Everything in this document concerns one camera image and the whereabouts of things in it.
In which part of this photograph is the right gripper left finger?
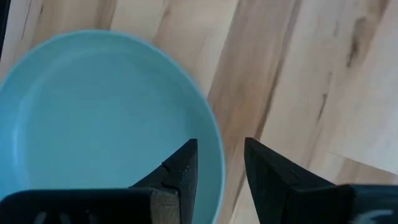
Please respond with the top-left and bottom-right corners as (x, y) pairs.
(0, 138), (200, 224)

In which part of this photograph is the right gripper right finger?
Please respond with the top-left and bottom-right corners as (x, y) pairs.
(244, 137), (398, 224)

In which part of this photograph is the teal plate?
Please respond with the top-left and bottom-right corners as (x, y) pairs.
(0, 29), (226, 224)

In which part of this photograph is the black aluminium table frame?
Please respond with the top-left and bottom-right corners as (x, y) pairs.
(0, 0), (12, 60)

